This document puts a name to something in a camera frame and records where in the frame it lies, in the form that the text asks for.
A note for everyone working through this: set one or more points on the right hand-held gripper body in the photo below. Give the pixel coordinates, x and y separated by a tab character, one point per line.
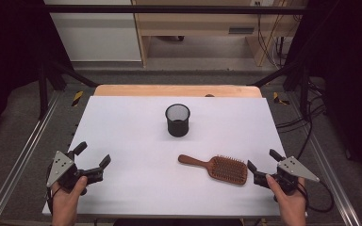
297	169

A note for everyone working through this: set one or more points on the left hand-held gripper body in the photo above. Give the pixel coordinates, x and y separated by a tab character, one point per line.
59	168

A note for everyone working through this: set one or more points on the wooden paddle hairbrush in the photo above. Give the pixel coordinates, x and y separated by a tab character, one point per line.
229	169

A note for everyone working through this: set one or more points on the black mesh cup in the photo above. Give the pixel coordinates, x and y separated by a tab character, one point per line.
177	128

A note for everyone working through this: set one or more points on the person's right hand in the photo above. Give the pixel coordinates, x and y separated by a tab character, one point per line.
289	201

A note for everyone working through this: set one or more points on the person's left hand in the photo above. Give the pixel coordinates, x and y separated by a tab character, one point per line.
64	201

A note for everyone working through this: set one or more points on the white table board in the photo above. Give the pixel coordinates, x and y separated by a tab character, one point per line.
157	175

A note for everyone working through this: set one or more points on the wooden table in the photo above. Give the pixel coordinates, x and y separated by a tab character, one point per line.
157	90

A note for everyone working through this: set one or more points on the black curtain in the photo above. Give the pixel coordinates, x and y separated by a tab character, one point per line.
6	62
352	78

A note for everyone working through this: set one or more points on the white cabinet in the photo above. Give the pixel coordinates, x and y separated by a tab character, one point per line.
97	34

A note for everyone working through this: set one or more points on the light wooden desk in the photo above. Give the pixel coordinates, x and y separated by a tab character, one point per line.
194	22

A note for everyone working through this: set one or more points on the aluminium floor rail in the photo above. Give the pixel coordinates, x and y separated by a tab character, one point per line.
15	169
336	185

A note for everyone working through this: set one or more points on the black frame diagonal strut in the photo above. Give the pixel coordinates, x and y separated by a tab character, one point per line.
273	75
75	75

